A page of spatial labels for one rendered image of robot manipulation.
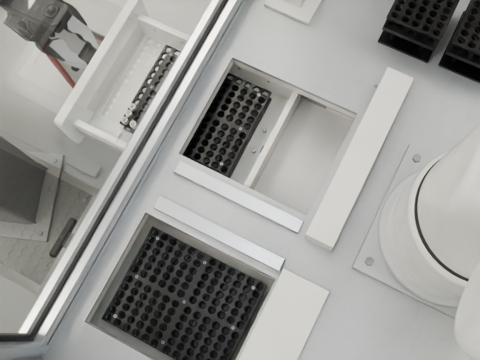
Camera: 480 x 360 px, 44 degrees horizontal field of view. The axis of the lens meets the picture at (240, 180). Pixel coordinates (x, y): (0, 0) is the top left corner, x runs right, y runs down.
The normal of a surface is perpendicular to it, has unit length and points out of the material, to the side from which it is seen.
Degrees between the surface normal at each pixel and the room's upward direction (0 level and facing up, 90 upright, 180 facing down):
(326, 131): 0
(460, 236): 75
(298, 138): 0
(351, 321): 0
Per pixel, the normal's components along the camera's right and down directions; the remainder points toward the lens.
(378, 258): -0.04, -0.25
